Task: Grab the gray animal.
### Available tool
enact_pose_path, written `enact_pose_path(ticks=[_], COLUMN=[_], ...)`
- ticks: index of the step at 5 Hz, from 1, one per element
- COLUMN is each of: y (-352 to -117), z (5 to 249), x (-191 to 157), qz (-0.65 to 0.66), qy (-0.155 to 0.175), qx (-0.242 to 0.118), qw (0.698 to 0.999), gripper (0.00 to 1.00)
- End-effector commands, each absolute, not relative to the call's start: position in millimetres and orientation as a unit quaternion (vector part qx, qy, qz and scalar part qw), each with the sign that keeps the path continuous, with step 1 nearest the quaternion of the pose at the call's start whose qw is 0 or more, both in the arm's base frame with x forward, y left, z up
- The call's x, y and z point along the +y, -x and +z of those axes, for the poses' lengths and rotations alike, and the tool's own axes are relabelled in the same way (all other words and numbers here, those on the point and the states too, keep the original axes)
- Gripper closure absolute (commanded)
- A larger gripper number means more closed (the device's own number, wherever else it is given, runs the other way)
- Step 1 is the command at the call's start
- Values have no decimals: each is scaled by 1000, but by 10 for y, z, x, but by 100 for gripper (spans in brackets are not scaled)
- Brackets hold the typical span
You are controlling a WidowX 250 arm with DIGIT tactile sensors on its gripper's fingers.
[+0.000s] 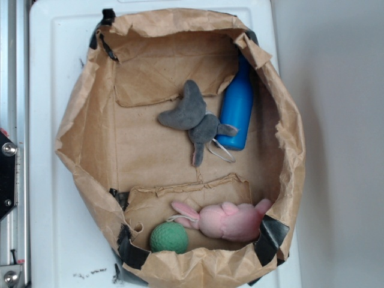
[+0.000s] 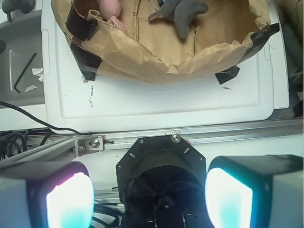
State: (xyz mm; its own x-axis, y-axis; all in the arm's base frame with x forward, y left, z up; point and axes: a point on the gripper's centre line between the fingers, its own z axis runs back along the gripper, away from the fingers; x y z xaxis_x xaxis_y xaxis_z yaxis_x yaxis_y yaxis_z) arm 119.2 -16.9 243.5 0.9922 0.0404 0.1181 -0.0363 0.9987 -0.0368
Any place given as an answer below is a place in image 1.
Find gray plush animal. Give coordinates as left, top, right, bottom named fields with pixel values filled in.
left=158, top=80, right=239, bottom=167

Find blue plastic bottle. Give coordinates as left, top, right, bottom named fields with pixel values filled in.
left=217, top=55, right=253, bottom=151

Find brown paper bag box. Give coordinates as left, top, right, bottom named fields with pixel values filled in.
left=55, top=8, right=305, bottom=287

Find pink plush bunny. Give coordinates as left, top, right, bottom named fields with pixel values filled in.
left=171, top=199, right=272, bottom=242

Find green dimpled ball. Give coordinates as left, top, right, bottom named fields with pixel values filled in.
left=149, top=222, right=189, bottom=254

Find black metal bracket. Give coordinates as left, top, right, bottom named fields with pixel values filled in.
left=0, top=128, right=18, bottom=220

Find aluminium frame rail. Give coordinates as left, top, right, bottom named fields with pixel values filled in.
left=1, top=1, right=31, bottom=287

